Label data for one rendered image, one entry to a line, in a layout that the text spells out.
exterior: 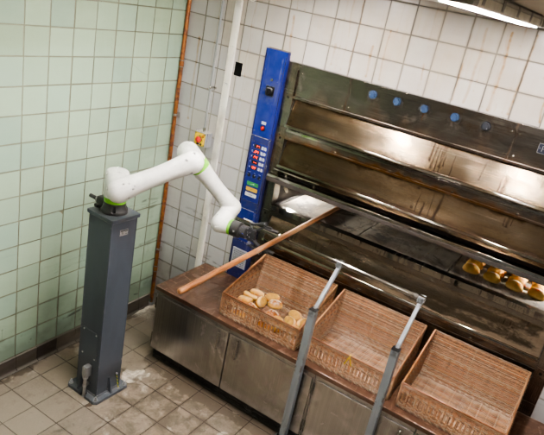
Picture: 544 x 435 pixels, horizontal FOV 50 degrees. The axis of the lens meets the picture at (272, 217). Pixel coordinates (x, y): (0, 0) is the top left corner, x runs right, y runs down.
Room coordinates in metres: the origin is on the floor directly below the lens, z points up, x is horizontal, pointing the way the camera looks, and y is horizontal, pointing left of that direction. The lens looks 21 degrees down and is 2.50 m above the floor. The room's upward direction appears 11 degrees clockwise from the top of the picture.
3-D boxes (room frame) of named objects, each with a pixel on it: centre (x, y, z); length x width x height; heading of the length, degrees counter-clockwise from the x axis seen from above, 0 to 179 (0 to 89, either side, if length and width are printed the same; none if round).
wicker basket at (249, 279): (3.21, -0.14, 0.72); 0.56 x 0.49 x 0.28; 63
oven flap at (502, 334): (3.18, -0.77, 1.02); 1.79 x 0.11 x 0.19; 62
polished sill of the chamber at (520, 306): (3.20, -0.78, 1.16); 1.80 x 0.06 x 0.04; 62
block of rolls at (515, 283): (3.29, -1.49, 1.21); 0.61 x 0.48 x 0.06; 152
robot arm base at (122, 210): (2.97, 0.91, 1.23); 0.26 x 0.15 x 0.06; 59
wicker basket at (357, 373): (2.93, -0.67, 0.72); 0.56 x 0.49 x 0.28; 63
